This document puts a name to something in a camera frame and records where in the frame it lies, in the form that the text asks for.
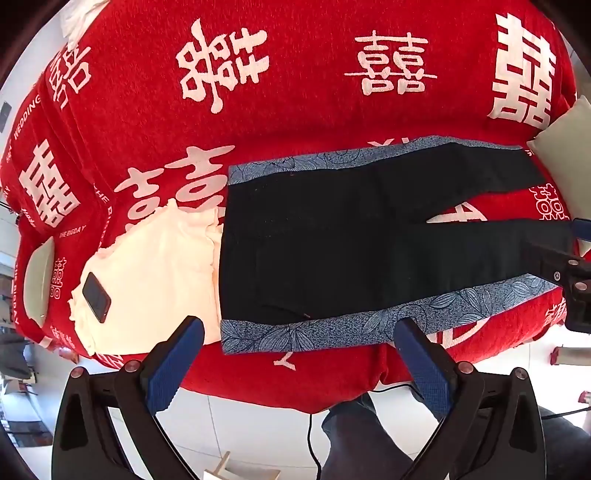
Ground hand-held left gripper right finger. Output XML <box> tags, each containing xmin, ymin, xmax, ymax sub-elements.
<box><xmin>394</xmin><ymin>318</ymin><xmax>552</xmax><ymax>480</ymax></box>

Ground person's leg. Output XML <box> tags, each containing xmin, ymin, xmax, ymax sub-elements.
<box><xmin>536</xmin><ymin>406</ymin><xmax>591</xmax><ymax>480</ymax></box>
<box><xmin>322</xmin><ymin>392</ymin><xmax>416</xmax><ymax>480</ymax></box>

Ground grey white pillow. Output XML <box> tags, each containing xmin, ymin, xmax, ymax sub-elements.
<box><xmin>526</xmin><ymin>95</ymin><xmax>591</xmax><ymax>259</ymax></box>
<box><xmin>24</xmin><ymin>237</ymin><xmax>56</xmax><ymax>328</ymax></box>

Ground person's left leg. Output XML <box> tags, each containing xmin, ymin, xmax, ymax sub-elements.
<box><xmin>322</xmin><ymin>392</ymin><xmax>416</xmax><ymax>480</ymax></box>

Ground black smartphone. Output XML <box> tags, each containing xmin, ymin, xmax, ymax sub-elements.
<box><xmin>82</xmin><ymin>272</ymin><xmax>112</xmax><ymax>323</ymax></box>

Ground white cloth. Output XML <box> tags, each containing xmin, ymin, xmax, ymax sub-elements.
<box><xmin>60</xmin><ymin>0</ymin><xmax>112</xmax><ymax>33</ymax></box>

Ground black pants with blue stripes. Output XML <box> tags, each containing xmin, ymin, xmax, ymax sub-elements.
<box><xmin>219</xmin><ymin>135</ymin><xmax>575</xmax><ymax>355</ymax></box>

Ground person's right leg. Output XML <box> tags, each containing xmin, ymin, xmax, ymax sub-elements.
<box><xmin>536</xmin><ymin>406</ymin><xmax>591</xmax><ymax>480</ymax></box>

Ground cream white garment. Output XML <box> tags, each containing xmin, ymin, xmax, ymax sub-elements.
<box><xmin>68</xmin><ymin>200</ymin><xmax>227</xmax><ymax>356</ymax></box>

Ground light wooden frame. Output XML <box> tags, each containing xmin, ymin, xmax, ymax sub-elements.
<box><xmin>203</xmin><ymin>452</ymin><xmax>282</xmax><ymax>480</ymax></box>

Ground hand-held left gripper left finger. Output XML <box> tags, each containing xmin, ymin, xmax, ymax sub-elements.
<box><xmin>51</xmin><ymin>315</ymin><xmax>206</xmax><ymax>480</ymax></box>

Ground red printed blanket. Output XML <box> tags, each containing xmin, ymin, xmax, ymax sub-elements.
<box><xmin>9</xmin><ymin>0</ymin><xmax>580</xmax><ymax>414</ymax></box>

